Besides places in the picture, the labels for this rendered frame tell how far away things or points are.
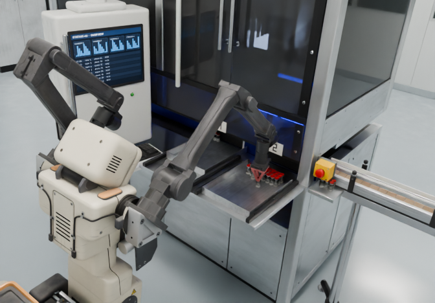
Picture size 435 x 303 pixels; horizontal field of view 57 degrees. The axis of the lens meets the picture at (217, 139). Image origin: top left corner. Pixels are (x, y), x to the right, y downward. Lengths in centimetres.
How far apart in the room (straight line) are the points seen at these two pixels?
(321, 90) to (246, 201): 57
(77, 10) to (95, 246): 114
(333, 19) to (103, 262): 120
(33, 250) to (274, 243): 160
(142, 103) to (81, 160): 114
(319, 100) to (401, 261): 166
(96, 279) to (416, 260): 229
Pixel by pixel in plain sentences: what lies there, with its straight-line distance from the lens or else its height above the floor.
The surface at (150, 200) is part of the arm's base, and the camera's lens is 116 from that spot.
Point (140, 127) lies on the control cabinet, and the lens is 235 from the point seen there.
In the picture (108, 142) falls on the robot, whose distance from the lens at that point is 117.
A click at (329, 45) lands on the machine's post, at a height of 154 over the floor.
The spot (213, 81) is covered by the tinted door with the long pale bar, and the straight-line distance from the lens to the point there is 207.
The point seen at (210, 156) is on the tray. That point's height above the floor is 88.
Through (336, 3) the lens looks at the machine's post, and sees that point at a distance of 165.
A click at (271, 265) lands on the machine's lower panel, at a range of 232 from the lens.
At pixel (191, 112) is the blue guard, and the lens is 222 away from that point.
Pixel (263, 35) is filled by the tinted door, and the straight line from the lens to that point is 184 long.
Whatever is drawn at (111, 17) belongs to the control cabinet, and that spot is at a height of 152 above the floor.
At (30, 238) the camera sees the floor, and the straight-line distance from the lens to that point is 309.
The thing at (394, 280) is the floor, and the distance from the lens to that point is 295.
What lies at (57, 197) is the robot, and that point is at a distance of 128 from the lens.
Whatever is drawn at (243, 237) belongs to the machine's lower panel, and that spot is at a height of 40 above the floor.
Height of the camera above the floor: 191
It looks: 27 degrees down
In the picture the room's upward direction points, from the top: 3 degrees clockwise
